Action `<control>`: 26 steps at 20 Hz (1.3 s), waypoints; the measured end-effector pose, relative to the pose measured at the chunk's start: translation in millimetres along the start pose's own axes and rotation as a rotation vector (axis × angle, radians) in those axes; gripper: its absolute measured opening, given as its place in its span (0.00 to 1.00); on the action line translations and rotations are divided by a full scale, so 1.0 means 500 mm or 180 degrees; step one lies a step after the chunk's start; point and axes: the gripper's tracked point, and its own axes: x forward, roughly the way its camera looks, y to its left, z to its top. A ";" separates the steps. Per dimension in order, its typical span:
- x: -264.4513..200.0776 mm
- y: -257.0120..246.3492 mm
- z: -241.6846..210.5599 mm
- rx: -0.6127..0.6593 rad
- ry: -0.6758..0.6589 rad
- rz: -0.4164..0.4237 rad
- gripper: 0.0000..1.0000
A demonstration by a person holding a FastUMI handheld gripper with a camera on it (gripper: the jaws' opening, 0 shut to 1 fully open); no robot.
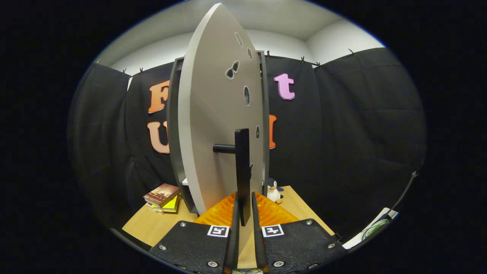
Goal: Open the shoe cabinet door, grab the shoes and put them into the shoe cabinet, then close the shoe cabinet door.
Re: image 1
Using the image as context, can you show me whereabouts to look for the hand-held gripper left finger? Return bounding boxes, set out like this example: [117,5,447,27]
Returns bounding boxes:
[149,191,241,274]

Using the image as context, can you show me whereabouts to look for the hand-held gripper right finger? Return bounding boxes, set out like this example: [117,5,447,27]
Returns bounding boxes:
[251,191,345,274]

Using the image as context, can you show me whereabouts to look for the black door handle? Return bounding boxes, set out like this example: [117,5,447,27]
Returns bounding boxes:
[213,128,251,227]

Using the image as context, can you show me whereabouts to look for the grey shoe cabinet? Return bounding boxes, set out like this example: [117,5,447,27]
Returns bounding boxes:
[166,51,271,214]

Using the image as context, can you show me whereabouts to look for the beige shoe cabinet door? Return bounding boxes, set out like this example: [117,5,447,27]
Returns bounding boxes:
[178,3,266,229]

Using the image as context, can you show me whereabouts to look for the penguin plush toy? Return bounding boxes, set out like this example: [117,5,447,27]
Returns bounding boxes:
[266,178,284,205]

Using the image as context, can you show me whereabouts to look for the yellow book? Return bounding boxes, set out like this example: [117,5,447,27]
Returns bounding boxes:
[149,195,181,213]

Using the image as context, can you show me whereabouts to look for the brown book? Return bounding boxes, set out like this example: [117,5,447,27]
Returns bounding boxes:
[143,183,180,208]

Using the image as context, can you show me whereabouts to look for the black backdrop cloth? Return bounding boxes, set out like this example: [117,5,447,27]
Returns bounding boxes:
[68,48,427,240]

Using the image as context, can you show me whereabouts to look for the black cable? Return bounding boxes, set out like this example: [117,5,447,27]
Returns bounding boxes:
[384,171,419,221]

